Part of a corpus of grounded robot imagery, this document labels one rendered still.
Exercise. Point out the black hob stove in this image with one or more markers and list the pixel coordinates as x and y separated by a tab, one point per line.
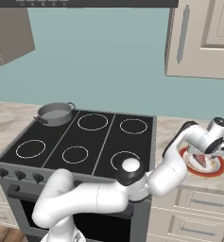
94	138

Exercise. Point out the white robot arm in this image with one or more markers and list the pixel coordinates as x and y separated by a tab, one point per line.
85	198

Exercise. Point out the grey metal pot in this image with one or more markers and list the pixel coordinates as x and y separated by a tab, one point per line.
55	115

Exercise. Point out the beige wall cupboard door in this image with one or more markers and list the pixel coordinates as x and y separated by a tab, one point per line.
208	41

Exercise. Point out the black oven door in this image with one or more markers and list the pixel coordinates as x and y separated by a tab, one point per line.
100	228

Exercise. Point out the beige wall cupboard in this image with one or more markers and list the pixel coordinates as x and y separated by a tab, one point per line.
9	34

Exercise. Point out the red-rimmed white plate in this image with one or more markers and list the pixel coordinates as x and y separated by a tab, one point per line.
217	167

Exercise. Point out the black stove knob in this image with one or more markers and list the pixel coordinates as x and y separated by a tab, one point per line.
77	183
3	172
38	178
20	175

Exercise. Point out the red frozen meat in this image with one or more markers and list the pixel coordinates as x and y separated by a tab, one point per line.
200	161

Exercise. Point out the dark range hood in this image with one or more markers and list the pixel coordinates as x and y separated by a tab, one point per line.
94	3

